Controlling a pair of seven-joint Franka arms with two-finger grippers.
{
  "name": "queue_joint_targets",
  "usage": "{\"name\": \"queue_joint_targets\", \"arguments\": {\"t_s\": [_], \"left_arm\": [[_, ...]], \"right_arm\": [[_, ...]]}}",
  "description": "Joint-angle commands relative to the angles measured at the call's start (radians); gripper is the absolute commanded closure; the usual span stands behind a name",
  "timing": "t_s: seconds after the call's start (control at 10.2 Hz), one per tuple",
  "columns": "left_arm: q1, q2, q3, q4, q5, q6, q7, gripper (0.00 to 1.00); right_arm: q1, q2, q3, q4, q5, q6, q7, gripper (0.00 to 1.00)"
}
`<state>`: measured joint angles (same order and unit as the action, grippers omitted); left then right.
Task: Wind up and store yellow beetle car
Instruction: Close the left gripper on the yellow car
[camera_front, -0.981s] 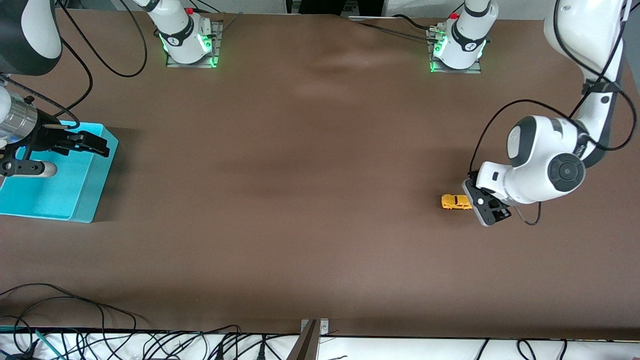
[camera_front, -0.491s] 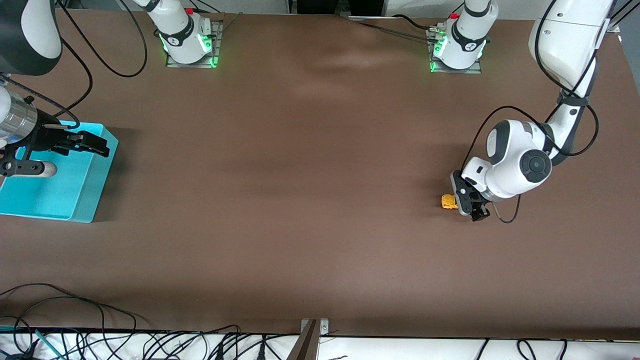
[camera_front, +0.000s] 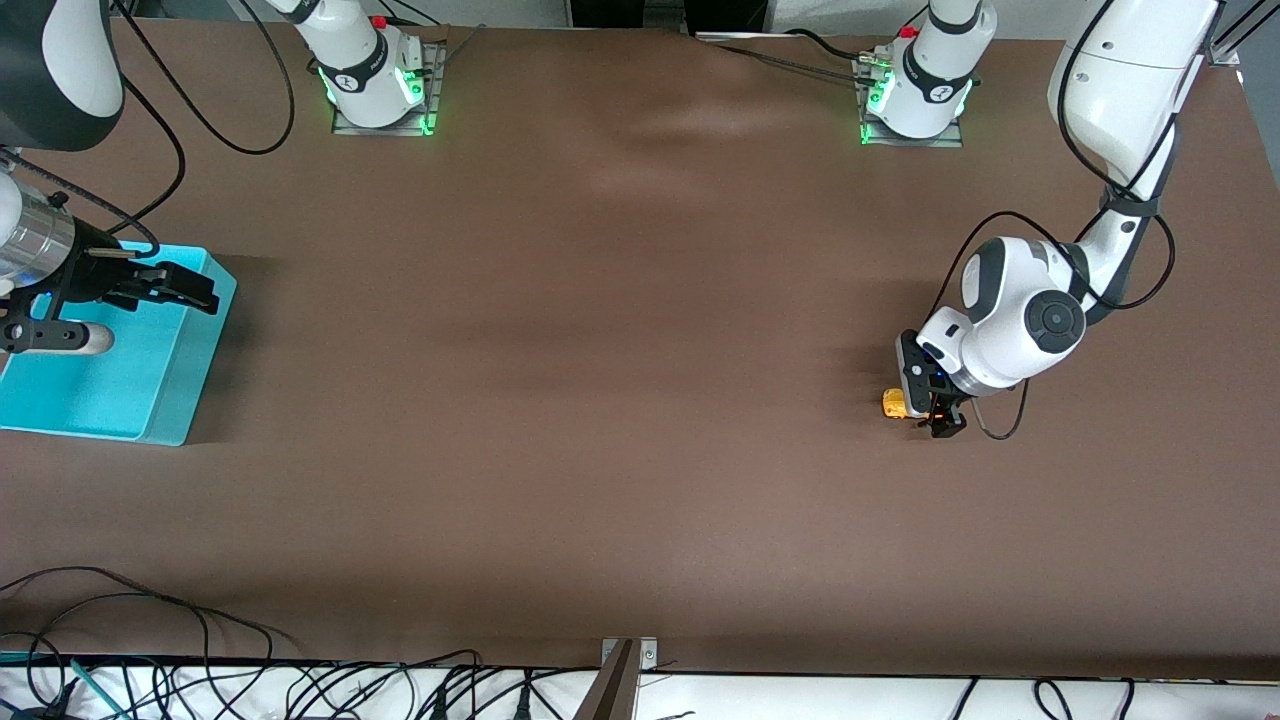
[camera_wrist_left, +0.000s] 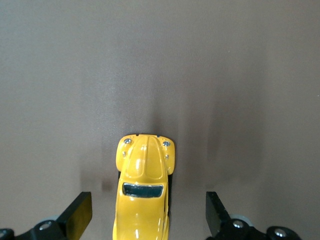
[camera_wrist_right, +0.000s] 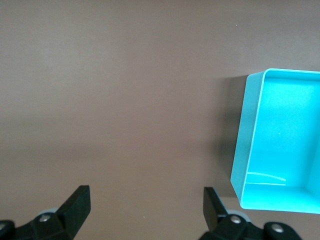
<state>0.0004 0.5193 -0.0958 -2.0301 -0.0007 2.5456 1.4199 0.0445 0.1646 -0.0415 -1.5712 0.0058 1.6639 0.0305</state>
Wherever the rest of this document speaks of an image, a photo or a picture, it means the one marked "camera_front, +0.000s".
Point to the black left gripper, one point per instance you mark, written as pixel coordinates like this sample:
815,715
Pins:
945,418

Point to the dark camera mount post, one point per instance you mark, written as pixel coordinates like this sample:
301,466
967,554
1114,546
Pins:
612,695

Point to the dark background equipment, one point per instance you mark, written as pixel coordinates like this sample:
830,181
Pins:
730,12

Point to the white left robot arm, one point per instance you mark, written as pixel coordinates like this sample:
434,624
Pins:
1010,300

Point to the black power plug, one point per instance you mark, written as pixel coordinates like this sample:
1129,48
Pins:
522,700
439,702

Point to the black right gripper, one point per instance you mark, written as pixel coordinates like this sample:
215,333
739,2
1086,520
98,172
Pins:
97,270

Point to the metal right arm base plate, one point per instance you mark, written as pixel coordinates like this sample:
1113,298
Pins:
380,130

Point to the turquoise plastic bin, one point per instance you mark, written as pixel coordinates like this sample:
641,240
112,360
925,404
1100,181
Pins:
110,390

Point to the aluminium frame profile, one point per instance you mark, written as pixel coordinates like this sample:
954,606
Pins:
1225,52

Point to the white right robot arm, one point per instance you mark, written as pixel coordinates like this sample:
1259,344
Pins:
360,60

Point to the metal table edge bracket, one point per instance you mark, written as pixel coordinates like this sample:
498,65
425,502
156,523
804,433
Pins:
648,655

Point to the yellow beetle toy car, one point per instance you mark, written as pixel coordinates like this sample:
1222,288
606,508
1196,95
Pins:
895,404

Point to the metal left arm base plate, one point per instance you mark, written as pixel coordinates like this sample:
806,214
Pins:
915,142

